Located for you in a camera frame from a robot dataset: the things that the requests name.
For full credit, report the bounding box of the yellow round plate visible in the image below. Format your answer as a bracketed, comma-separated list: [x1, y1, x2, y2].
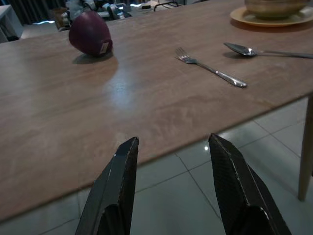
[229, 5, 313, 27]

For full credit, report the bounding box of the dark purple cup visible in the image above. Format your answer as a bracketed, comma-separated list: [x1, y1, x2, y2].
[68, 11, 113, 56]

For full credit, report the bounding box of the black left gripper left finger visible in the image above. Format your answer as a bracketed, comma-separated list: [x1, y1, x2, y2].
[75, 136, 140, 235]

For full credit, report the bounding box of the brown cardboard box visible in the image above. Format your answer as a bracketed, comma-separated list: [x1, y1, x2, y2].
[51, 7, 69, 30]

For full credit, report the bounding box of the golden ribbed bowl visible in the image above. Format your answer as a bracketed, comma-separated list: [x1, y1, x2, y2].
[244, 0, 311, 20]

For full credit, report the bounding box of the silver metal spoon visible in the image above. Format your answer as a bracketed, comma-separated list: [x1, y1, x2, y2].
[224, 42, 313, 59]

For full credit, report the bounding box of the black metal chair frame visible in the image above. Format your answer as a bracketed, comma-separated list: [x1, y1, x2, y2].
[154, 0, 188, 12]

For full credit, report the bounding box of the silver metal fork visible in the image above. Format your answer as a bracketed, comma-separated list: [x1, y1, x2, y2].
[175, 47, 248, 88]

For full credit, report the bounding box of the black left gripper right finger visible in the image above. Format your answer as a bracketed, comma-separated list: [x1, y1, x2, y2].
[208, 133, 292, 235]

